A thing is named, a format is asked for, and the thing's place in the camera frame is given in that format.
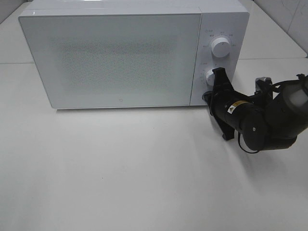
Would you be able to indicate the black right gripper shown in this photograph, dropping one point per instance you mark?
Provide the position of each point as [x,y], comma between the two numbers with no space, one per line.
[220,103]

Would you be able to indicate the white microwave knob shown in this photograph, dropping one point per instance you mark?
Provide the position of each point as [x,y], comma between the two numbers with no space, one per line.
[220,46]
[209,77]

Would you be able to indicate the white microwave door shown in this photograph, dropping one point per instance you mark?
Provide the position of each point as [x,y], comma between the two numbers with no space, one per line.
[114,60]

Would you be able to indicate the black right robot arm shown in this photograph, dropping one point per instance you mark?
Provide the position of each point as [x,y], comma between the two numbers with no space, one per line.
[271,119]

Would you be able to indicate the white microwave oven body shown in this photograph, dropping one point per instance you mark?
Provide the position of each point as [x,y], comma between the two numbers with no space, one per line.
[227,18]

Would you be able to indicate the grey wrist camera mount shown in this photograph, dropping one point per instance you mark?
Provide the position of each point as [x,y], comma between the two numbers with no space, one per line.
[262,84]

